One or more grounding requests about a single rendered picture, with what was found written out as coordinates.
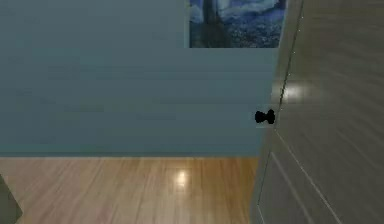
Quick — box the black door knob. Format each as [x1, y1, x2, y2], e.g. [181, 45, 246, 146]
[254, 108, 277, 126]

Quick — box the blue night sky painting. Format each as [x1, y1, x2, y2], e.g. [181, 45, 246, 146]
[188, 0, 288, 49]

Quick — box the pale beige room door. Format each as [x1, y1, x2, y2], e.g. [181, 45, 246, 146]
[249, 0, 384, 224]

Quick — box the grey furniture corner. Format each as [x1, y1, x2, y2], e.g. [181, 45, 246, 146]
[0, 174, 24, 224]

